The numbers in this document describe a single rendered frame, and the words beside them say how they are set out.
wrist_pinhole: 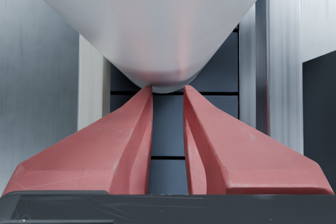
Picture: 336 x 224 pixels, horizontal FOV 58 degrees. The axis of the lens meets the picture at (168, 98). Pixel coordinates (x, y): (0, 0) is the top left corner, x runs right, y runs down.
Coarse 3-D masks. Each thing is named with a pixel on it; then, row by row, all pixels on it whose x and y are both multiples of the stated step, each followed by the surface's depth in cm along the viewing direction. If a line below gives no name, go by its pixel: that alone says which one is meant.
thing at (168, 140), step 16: (224, 48) 18; (112, 64) 18; (208, 64) 18; (224, 64) 18; (112, 80) 18; (128, 80) 18; (208, 80) 18; (224, 80) 18; (112, 96) 18; (128, 96) 18; (160, 96) 18; (176, 96) 18; (208, 96) 18; (224, 96) 18; (160, 112) 18; (176, 112) 18; (160, 128) 18; (176, 128) 18; (160, 144) 18; (176, 144) 18; (160, 160) 18; (176, 160) 18; (160, 176) 18; (176, 176) 18; (160, 192) 18; (176, 192) 18
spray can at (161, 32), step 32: (64, 0) 4; (96, 0) 3; (128, 0) 3; (160, 0) 3; (192, 0) 3; (224, 0) 4; (96, 32) 5; (128, 32) 4; (160, 32) 4; (192, 32) 5; (224, 32) 6; (128, 64) 8; (160, 64) 7; (192, 64) 9
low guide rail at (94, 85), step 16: (80, 48) 15; (80, 64) 15; (96, 64) 15; (80, 80) 15; (96, 80) 15; (80, 96) 15; (96, 96) 15; (80, 112) 14; (96, 112) 14; (80, 128) 14
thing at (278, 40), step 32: (256, 0) 11; (288, 0) 10; (256, 32) 11; (288, 32) 10; (256, 64) 11; (288, 64) 10; (256, 96) 11; (288, 96) 10; (256, 128) 11; (288, 128) 10
